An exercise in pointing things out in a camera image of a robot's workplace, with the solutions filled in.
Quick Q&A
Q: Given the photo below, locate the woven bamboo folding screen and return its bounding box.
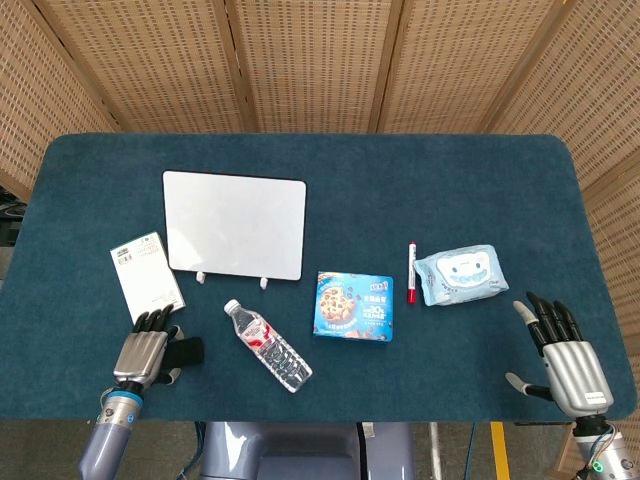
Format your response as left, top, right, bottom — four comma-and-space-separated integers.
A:
0, 0, 640, 476

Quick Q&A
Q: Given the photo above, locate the blue cookie box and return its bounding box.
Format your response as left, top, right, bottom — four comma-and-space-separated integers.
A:
313, 271, 396, 343

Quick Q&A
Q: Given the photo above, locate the white whiteboard with black rim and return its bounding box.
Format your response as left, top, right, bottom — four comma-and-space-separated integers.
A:
162, 170, 307, 282

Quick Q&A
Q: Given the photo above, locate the light blue wet wipes pack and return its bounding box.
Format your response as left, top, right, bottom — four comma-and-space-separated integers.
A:
413, 244, 510, 308

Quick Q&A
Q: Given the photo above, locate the blue cable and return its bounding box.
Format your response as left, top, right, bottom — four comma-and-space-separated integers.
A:
462, 422, 476, 480
182, 422, 207, 480

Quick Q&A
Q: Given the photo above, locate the dark teal table mat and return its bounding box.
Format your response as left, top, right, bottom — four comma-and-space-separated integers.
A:
0, 132, 639, 424

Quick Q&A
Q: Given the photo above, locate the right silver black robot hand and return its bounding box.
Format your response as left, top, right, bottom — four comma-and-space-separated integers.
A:
504, 291, 615, 416

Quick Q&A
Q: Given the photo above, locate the clear water bottle red label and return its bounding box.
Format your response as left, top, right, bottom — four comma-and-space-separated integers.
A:
223, 298, 314, 394

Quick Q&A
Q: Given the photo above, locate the black eraser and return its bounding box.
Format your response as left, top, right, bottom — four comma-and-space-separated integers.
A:
164, 335, 206, 369

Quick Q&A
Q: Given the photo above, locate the dark background equipment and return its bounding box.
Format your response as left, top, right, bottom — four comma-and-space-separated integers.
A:
0, 187, 26, 246

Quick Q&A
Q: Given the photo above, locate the red and white marker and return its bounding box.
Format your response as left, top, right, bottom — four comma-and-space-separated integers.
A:
405, 242, 419, 305

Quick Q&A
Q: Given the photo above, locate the white cardboard box green edge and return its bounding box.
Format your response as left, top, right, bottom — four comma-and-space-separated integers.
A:
109, 231, 187, 326

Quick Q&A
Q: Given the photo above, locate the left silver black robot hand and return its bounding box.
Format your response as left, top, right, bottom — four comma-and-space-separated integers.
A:
112, 302, 184, 389

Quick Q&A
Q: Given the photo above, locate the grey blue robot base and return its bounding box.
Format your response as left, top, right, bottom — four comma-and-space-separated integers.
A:
199, 421, 416, 480

